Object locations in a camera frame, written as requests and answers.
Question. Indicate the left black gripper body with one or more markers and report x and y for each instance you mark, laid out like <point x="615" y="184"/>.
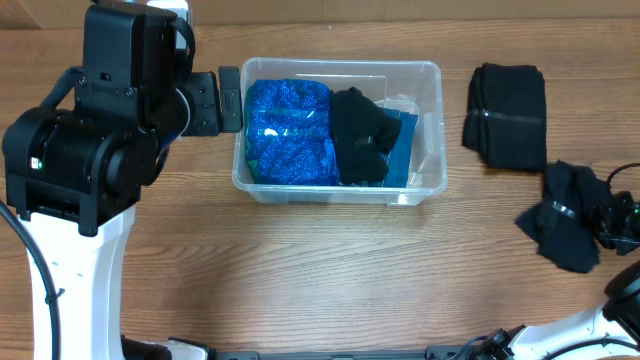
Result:
<point x="204" y="118"/>

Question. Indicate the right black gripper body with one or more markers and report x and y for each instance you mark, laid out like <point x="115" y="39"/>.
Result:
<point x="621" y="222"/>

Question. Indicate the small black garment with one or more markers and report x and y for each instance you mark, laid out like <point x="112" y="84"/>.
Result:
<point x="562" y="223"/>

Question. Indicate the blue sequin fabric bundle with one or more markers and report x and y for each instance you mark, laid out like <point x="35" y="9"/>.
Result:
<point x="287" y="135"/>

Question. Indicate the large black garment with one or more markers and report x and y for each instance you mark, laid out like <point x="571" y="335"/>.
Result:
<point x="507" y="117"/>

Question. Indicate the blue denim jeans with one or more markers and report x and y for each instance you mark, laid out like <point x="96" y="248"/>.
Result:
<point x="398" y="160"/>

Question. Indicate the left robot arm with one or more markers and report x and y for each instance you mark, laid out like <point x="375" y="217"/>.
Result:
<point x="76" y="164"/>

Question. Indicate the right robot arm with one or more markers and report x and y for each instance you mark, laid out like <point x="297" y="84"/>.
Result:
<point x="611" y="329"/>

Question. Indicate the clear plastic storage bin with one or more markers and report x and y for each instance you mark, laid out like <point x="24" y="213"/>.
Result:
<point x="413" y="87"/>

